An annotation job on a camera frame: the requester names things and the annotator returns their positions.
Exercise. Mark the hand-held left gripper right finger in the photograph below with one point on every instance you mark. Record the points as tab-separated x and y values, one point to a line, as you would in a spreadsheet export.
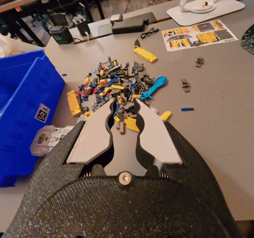
160	142

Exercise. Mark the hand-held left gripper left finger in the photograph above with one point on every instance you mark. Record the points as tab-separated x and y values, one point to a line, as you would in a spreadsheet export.
89	142

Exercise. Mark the pile of toy building parts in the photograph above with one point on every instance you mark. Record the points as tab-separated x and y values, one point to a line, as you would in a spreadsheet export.
119	83

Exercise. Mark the black toy track link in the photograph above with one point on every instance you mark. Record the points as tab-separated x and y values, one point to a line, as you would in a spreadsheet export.
185	85
194	43
199	62

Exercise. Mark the clear plastic toy piece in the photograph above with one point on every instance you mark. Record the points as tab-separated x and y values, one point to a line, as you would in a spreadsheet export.
152	108

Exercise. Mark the long yellow toy block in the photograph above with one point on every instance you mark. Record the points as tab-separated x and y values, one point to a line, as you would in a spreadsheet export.
73	103
144	54

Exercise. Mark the small blue yellow toy piece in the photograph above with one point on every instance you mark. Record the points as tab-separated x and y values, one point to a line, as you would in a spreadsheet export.
187	109

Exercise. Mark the grey toy motor block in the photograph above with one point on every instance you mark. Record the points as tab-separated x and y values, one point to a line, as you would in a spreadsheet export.
45	138

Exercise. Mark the teal plastic tool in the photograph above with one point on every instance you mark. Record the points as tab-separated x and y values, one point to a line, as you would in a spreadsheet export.
156	85

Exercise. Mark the blue plastic bin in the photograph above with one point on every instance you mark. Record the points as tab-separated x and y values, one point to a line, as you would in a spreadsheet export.
25	95

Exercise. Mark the black battery charger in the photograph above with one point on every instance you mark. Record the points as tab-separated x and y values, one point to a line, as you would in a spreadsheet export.
83	27
61	34

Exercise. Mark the instruction booklet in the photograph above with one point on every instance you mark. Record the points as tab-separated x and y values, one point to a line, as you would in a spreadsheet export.
198	35

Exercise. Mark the black box device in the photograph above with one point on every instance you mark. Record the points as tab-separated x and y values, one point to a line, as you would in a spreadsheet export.
129	26

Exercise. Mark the grey rounded device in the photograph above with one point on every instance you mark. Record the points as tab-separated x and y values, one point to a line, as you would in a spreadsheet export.
116	18

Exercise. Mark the yellow black tracked toy vehicle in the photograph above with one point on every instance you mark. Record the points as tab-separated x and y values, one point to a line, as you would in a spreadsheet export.
249	41

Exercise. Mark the small orange black toy piece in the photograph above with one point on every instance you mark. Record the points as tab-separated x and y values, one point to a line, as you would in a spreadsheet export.
205	3

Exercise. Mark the white stand base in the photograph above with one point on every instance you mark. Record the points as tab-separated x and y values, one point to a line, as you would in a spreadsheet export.
228	9

